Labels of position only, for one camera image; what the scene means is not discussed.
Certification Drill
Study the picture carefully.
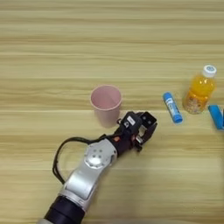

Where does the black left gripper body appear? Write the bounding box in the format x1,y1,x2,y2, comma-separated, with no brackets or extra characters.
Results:
112,128,147,156

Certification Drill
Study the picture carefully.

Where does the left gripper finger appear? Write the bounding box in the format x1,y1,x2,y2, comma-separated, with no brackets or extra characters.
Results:
135,111,145,123
136,122,158,152

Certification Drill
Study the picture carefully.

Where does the small black white cube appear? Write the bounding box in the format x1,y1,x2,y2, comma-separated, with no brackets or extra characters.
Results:
139,111,158,130

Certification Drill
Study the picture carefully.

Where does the orange juice bottle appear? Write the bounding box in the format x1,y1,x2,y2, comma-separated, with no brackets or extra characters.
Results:
182,65,218,116

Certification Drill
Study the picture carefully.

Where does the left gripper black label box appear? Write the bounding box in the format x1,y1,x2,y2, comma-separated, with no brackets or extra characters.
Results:
119,111,139,132

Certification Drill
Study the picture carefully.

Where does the blue glue stick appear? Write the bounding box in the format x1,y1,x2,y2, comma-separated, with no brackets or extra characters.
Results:
162,92,184,124

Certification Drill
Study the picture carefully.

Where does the pink plastic cup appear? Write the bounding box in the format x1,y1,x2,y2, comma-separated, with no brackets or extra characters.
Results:
89,84,123,130

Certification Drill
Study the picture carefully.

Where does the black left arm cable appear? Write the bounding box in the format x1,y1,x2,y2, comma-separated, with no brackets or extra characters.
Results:
52,136,106,186

